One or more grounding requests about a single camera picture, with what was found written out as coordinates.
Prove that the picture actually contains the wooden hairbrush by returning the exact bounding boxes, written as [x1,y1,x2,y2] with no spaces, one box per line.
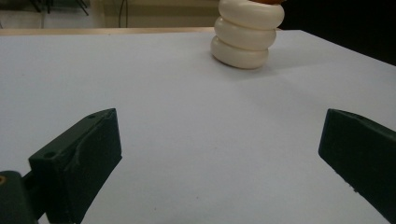
[248,0,288,6]

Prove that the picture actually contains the black stand legs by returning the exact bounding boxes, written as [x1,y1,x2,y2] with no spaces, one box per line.
[29,0,90,17]

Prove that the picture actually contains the cream ribbed holder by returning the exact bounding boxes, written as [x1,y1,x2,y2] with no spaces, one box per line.
[209,0,286,70]

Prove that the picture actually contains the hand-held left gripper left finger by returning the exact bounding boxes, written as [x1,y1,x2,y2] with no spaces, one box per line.
[22,107,123,224]

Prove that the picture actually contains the black cable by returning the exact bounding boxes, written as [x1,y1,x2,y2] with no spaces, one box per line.
[118,0,129,29]

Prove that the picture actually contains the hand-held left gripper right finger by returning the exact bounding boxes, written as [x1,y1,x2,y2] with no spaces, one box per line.
[318,108,396,224]

